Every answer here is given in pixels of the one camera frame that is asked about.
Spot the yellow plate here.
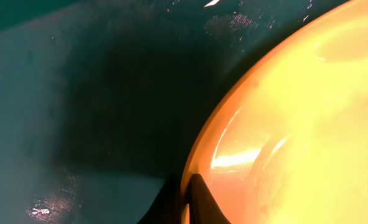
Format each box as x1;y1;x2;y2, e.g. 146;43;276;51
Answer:
181;0;368;223

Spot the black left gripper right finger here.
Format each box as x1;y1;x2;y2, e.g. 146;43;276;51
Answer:
186;174;230;224

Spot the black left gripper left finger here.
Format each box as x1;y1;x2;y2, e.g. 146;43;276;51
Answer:
138;175;182;224

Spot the blue plastic tray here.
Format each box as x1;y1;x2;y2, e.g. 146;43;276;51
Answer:
0;0;340;223

